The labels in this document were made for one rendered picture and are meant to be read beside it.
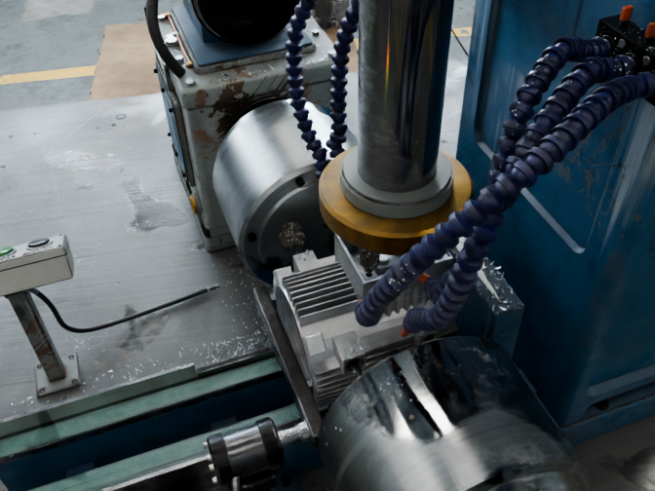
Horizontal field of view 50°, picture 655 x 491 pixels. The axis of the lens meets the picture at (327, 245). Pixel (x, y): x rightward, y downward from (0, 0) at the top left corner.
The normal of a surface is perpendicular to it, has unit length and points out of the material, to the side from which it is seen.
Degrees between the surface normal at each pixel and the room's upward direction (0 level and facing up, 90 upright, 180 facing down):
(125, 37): 0
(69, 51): 0
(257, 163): 36
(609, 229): 90
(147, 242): 0
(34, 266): 65
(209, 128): 90
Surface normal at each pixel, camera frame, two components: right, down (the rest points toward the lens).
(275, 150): -0.35, -0.58
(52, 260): 0.30, 0.28
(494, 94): -0.94, 0.25
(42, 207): -0.02, -0.72
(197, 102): 0.35, 0.64
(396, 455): -0.57, -0.43
